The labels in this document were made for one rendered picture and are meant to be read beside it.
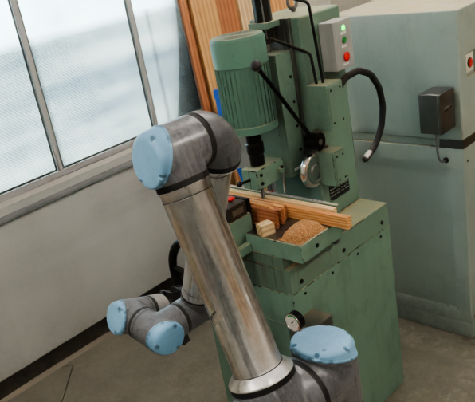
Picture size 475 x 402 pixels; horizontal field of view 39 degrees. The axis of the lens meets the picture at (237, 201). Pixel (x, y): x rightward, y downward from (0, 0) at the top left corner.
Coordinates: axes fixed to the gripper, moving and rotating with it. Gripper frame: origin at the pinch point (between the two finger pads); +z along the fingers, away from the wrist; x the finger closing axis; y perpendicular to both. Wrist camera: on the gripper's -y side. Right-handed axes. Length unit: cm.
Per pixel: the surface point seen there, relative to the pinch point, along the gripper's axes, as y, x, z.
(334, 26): 89, -6, 40
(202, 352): -54, 80, 76
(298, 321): -3.4, -17.8, 19.8
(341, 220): 28.1, -22.0, 31.4
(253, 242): 17.9, 2.2, 18.7
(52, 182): 20, 142, 29
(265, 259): 12.7, -1.8, 20.6
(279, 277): 7.5, -6.5, 22.6
